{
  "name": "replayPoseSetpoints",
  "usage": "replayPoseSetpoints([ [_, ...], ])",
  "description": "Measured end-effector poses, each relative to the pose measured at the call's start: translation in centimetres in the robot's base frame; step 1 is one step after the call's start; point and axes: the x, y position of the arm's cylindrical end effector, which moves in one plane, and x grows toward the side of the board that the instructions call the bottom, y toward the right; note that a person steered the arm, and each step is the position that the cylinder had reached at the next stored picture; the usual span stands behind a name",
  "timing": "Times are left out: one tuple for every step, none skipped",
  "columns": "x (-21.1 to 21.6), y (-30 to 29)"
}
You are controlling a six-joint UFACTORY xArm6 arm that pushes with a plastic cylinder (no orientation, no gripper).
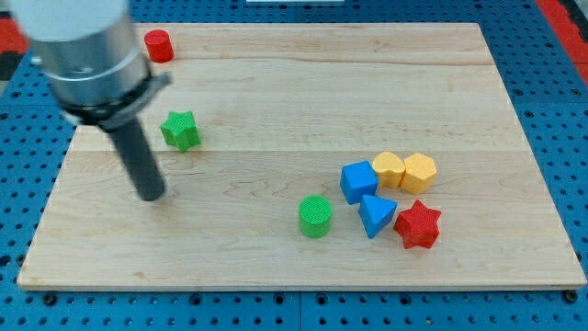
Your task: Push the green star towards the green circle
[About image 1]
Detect yellow hexagon block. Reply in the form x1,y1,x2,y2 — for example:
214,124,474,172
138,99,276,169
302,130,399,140
401,153,437,195

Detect red cylinder block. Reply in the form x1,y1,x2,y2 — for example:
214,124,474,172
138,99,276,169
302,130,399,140
143,29,175,63

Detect yellow heart block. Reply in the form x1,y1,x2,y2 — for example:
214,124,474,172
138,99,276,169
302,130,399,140
371,152,405,188

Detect light wooden board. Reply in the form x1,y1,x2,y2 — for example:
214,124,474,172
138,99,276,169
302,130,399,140
17,23,586,291

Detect green star block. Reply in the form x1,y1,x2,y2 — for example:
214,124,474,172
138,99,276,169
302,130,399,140
160,111,201,153

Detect blue triangle block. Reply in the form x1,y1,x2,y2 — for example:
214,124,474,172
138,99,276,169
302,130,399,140
358,195,398,239

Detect blue cube block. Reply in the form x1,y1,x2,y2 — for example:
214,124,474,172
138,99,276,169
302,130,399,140
340,161,379,205

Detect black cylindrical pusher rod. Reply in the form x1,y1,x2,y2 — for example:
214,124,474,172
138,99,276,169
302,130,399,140
108,118,165,201

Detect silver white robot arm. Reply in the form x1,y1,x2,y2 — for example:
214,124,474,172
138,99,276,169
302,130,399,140
8,0,171,131

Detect green cylinder block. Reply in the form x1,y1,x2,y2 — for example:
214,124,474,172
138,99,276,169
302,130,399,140
299,195,333,238

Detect red star block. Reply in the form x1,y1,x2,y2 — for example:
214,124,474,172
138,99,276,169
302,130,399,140
394,200,442,249

